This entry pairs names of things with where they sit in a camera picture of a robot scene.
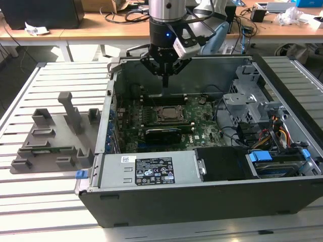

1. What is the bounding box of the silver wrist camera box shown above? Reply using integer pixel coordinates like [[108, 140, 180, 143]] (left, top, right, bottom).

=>
[[173, 25, 204, 60]]

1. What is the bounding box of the green motherboard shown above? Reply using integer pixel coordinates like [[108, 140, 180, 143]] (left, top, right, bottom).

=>
[[115, 94, 228, 153]]

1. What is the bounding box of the crumpled white paper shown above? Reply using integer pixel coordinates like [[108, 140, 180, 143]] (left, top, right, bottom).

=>
[[24, 21, 50, 36]]

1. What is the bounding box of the hard disk in blue carrier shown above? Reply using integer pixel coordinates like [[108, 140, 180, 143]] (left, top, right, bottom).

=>
[[244, 149, 303, 178]]

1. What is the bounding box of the tall black box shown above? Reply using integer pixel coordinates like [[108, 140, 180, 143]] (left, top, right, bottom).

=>
[[224, 4, 238, 35]]

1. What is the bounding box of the grey flat device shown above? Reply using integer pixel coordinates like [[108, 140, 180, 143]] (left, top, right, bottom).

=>
[[256, 2, 297, 13]]

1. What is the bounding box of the wooden desk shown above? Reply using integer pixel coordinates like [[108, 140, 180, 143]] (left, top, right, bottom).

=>
[[0, 0, 323, 64]]

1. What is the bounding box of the CPU socket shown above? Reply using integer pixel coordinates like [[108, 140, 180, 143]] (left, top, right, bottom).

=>
[[155, 104, 189, 124]]

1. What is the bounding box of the black desk cable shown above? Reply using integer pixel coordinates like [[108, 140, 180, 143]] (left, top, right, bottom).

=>
[[100, 7, 151, 25]]

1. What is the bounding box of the small black box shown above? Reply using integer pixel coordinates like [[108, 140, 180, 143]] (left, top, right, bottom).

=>
[[250, 7, 267, 23]]

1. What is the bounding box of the large black box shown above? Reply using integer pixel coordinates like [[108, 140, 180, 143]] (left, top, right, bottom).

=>
[[0, 0, 85, 30]]

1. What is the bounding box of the black RAM slot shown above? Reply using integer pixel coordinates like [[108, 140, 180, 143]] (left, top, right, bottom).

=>
[[126, 128, 192, 134], [126, 126, 192, 131], [141, 121, 190, 126], [140, 124, 191, 128]]

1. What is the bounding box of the silver drive cage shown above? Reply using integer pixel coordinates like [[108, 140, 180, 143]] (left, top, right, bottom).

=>
[[222, 64, 291, 124]]

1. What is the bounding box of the thick black cable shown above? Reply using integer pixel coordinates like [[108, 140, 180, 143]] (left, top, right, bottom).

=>
[[214, 97, 244, 147]]

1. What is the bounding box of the white box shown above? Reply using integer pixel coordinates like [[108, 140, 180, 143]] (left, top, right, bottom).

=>
[[300, 14, 323, 31]]

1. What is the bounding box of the yellow red wire bundle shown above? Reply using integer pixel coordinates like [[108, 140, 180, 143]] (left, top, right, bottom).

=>
[[271, 115, 291, 149]]

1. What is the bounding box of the black open PC case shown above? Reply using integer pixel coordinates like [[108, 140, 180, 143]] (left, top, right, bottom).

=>
[[73, 54, 323, 229]]

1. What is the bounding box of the blue box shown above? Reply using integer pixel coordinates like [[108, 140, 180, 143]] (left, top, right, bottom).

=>
[[295, 0, 323, 8]]

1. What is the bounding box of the black graphics card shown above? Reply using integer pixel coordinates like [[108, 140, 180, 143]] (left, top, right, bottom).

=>
[[144, 127, 182, 152]]

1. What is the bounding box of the silver power supply unit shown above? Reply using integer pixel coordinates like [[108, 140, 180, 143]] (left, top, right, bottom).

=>
[[97, 150, 206, 190]]

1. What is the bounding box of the clear plastic bag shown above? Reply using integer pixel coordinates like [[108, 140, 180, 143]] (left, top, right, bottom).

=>
[[276, 7, 310, 26]]

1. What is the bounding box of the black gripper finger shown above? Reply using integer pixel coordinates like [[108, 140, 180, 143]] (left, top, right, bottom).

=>
[[165, 57, 193, 88], [139, 51, 167, 88]]

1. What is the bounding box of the grey parts rack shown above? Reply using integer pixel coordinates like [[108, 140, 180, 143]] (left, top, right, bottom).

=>
[[9, 92, 101, 175]]

